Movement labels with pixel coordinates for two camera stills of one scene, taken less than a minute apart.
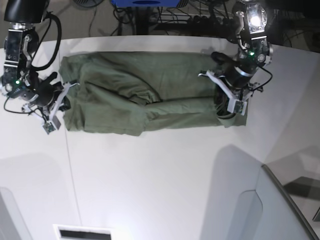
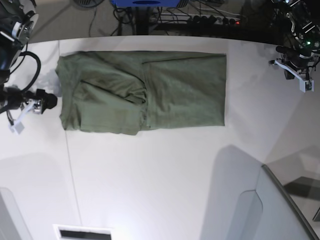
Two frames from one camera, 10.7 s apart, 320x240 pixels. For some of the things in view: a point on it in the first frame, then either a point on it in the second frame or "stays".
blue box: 146,3 stays
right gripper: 237,71 to 297,62
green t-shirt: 136,93 stays
